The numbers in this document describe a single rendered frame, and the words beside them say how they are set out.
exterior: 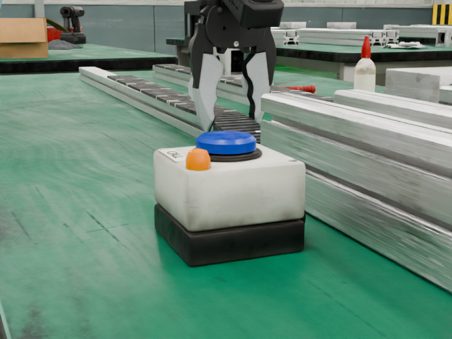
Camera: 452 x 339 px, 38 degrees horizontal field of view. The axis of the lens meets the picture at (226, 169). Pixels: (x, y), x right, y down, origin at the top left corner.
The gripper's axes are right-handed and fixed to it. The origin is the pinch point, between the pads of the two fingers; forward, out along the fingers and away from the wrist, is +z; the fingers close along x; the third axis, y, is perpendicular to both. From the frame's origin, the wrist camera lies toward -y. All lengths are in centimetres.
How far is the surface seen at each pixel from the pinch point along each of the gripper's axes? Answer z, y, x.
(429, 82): -5.7, -17.0, -14.0
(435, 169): -3.4, -40.4, 3.9
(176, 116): 1.8, 17.9, 1.3
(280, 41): 1, 268, -138
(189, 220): 0.0, -34.4, 16.9
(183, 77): 1, 71, -17
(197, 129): 1.9, 7.1, 2.0
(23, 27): -8, 193, 6
